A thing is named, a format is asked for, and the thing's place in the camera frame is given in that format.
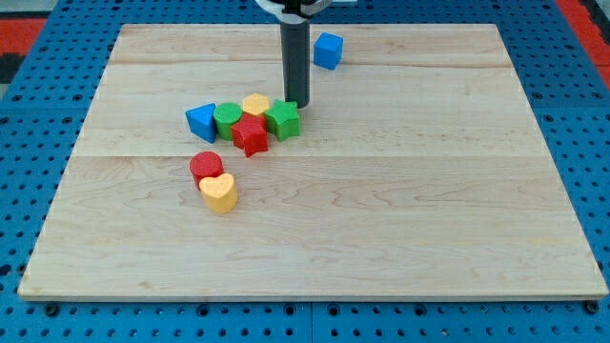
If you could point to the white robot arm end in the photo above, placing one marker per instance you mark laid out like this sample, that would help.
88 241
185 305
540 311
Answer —
298 11

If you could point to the green star block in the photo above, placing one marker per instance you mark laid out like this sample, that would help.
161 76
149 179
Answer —
283 120

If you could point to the red star block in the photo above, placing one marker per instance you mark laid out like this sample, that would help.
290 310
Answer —
250 135

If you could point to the yellow hexagon block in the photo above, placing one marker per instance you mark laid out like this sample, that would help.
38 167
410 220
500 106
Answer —
256 104

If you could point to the yellow heart block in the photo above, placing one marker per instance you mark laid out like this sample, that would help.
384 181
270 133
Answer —
219 193

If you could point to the green cylinder block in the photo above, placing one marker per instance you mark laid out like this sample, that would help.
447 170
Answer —
225 115

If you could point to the red cylinder block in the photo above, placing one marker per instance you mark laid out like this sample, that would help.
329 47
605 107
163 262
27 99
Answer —
205 164

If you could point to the light wooden board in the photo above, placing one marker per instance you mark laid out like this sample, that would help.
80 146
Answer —
420 174

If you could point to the blue triangle block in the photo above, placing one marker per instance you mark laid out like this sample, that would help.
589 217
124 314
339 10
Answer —
201 122

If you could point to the blue cube block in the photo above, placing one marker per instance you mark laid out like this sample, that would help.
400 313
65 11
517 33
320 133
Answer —
328 50

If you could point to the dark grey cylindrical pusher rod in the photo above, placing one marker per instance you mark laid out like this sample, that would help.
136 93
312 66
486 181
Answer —
295 52

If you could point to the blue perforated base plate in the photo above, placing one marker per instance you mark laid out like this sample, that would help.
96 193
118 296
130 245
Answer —
45 106

